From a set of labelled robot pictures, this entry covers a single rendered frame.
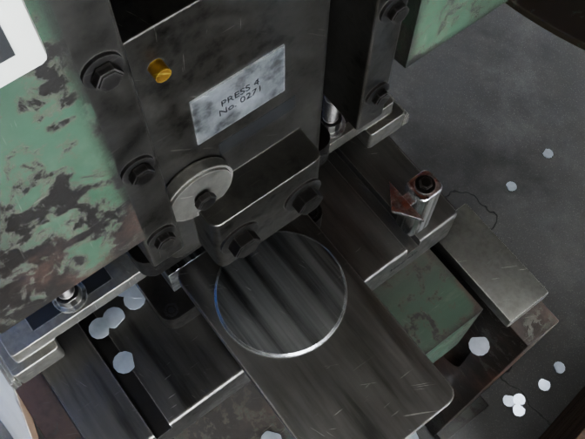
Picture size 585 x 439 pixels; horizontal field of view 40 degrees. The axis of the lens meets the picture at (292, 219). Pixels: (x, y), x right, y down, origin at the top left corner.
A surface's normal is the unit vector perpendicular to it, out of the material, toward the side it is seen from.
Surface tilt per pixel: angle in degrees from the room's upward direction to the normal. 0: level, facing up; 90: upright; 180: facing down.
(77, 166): 90
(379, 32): 90
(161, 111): 90
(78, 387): 0
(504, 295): 0
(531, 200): 0
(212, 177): 90
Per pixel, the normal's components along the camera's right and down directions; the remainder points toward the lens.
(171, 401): 0.01, -0.40
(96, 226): 0.61, 0.73
